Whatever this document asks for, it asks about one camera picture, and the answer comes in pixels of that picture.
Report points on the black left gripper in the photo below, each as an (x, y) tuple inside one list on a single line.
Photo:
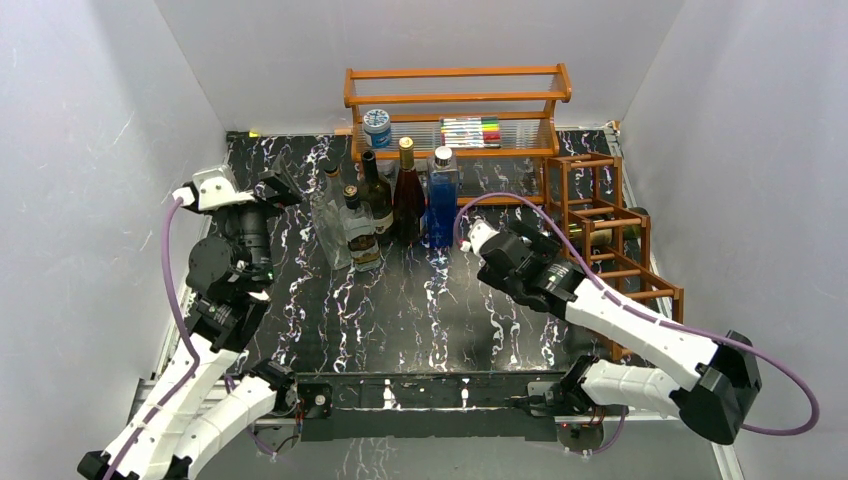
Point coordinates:
[(278, 180)]

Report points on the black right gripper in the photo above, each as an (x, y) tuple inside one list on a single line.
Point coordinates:
[(545, 247)]

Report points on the clear glass bottle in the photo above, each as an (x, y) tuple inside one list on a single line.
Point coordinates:
[(334, 186)]

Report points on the dark bottle rack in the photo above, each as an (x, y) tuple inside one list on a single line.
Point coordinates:
[(359, 230)]

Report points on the dark green wine bottle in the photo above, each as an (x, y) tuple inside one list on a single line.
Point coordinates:
[(376, 191)]

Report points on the blue glass bottle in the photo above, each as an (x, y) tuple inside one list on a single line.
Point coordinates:
[(443, 181)]

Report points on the gold foil wine bottle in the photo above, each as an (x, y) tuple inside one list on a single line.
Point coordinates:
[(409, 199)]

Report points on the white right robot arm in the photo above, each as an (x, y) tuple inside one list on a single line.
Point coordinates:
[(709, 384)]

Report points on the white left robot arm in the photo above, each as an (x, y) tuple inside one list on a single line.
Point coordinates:
[(173, 435)]

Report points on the silver capped wine bottle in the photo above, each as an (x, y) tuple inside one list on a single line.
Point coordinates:
[(607, 236)]

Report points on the wooden wine rack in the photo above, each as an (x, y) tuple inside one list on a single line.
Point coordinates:
[(588, 190)]

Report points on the blue lidded jar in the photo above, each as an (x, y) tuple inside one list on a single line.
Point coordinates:
[(376, 124)]

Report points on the orange wooden shelf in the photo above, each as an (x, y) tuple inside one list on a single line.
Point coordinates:
[(523, 100)]

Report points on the marker pen set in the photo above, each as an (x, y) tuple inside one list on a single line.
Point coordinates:
[(480, 132)]

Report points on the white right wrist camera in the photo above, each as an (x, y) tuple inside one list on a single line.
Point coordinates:
[(480, 233)]

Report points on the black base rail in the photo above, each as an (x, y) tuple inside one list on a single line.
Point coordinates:
[(526, 405)]

